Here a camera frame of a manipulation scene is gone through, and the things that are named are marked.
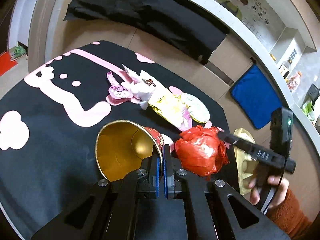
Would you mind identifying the white wrapper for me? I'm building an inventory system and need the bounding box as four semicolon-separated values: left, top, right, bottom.
121;65;155;110

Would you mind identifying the black pink patterned tablecloth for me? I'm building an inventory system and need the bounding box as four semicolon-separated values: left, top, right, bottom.
1;41;229;239

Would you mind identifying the orange sleeve forearm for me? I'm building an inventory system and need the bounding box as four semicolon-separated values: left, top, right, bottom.
266;189;312;239

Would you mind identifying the yellow pink snack bag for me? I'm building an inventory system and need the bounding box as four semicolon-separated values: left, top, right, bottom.
148;89;193;132

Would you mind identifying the right hand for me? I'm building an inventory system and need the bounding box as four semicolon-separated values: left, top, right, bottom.
245;174;289;210

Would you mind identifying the blue towel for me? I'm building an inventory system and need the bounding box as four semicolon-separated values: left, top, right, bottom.
231;64;282;129

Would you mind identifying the red paper noodle cup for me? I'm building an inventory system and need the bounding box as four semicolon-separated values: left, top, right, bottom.
95;120;164;182

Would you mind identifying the black cloth on cabinet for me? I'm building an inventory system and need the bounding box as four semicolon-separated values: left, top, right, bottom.
65;0;229;64

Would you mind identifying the small pink candy wrapper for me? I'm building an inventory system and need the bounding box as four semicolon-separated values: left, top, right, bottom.
106;71;133;106

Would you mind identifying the red floor mat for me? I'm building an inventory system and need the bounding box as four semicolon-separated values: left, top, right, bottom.
0;51;17;76

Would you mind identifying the red plastic bag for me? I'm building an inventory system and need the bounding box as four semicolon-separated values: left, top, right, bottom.
175;125;229;177

